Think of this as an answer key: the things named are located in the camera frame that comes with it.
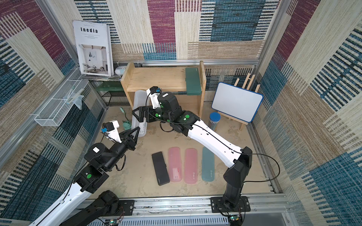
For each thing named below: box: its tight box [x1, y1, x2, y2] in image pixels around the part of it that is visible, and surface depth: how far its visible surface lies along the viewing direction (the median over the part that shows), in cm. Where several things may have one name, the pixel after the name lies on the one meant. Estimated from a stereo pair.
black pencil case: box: [151, 151, 171, 186], surface depth 87 cm
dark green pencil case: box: [185, 67, 202, 96], surface depth 73 cm
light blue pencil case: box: [201, 146, 215, 183], surface depth 90 cm
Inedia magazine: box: [72, 20, 115, 77], surface depth 79 cm
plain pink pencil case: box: [183, 147, 198, 185], surface depth 91 cm
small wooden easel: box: [217, 72, 261, 131], surface depth 93 cm
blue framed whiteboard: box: [211, 81, 264, 123], surface depth 97 cm
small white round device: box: [114, 65, 127, 76], surface depth 89 cm
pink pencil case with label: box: [167, 146, 183, 183], surface depth 88 cm
